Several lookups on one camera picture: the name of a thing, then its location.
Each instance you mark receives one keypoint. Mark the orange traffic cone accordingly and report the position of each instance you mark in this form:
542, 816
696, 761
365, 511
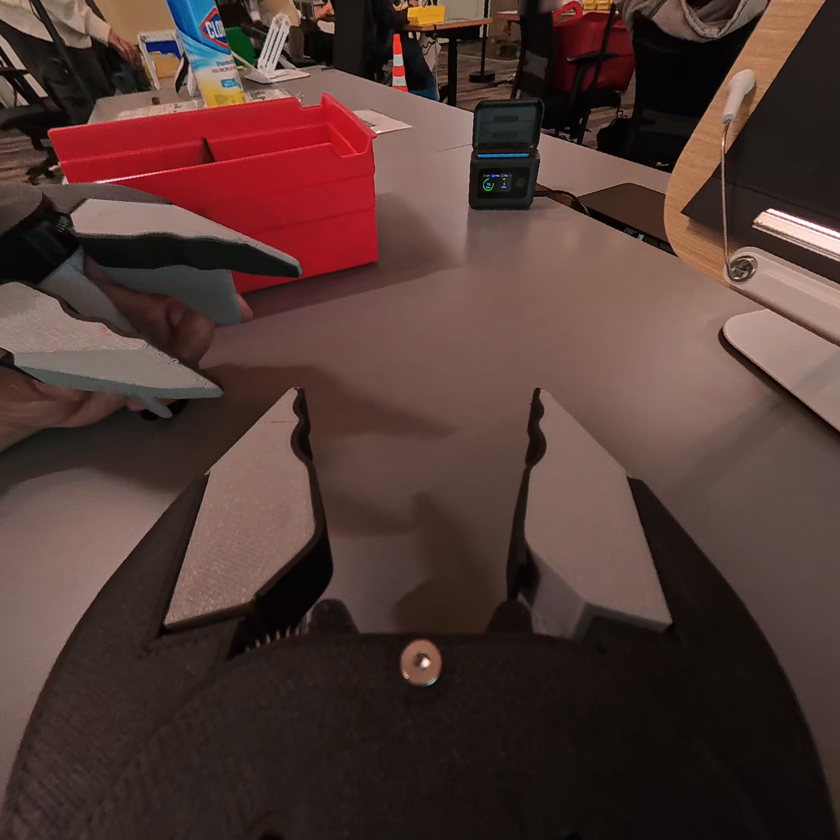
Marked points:
399, 65

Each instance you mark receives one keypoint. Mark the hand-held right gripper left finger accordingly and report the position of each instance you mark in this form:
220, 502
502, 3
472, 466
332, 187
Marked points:
249, 525

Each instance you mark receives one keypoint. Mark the green plastic bin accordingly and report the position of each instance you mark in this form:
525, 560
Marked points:
237, 39

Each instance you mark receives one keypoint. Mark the small yellow bin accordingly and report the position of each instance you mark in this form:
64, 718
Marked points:
426, 14

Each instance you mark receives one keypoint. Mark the white paper sheet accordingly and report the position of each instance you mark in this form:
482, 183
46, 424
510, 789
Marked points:
384, 121

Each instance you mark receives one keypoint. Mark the black office chair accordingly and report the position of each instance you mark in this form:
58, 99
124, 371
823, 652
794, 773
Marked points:
669, 85
26, 124

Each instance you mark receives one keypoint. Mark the red plastic bin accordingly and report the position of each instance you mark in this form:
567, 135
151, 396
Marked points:
295, 203

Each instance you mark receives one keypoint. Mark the cleaning wipes canister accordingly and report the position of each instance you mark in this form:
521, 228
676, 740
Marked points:
210, 46

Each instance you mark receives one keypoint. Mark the wood-rimmed black monitor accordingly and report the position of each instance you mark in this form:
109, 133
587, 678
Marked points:
787, 131

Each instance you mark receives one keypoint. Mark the small blue yellow box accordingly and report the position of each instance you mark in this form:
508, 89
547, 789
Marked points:
161, 59

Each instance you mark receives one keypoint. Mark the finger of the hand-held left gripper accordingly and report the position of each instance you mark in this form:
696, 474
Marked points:
164, 226
79, 354

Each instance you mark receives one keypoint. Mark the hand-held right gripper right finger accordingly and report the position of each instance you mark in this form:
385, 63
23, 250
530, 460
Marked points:
584, 525

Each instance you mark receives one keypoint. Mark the dark battery charging case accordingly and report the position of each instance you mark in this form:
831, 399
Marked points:
505, 184

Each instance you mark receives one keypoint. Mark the red basket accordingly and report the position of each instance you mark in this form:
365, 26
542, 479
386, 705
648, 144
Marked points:
590, 52

